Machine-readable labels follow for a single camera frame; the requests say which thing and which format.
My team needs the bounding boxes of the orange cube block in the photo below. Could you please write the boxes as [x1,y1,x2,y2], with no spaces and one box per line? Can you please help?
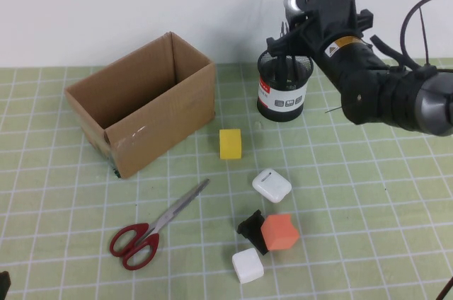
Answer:
[260,213,301,253]

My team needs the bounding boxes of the yellow cube block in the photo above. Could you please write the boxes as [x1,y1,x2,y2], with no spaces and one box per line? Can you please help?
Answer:
[218,128,243,161]

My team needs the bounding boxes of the white cube block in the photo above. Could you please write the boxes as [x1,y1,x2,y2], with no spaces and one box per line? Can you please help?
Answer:
[231,247,265,284]

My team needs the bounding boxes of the thin dark cable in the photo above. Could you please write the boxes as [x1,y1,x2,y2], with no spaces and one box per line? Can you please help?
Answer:
[437,274,453,300]

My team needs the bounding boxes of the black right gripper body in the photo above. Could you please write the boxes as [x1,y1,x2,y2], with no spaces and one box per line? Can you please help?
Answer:
[288,0,375,64]

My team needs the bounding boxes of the red-handled scissors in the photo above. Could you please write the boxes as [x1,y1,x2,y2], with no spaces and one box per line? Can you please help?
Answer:
[108,178,211,272]

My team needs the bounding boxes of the black plastic bracket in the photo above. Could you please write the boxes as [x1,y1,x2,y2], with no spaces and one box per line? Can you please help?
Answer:
[236,209,270,256]

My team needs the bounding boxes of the black mesh pen holder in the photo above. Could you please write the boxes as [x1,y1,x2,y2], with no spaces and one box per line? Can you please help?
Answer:
[256,47,315,123]

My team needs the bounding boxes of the open brown cardboard box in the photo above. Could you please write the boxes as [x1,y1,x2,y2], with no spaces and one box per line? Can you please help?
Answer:
[64,30,217,180]

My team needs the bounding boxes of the white earbuds case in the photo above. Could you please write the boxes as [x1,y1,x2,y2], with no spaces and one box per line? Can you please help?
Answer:
[251,168,292,204]

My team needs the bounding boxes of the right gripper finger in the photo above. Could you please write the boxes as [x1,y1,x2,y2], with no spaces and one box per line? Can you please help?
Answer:
[266,36,300,57]
[285,16,314,45]

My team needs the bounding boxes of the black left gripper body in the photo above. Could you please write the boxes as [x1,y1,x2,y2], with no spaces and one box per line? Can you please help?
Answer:
[0,270,12,300]

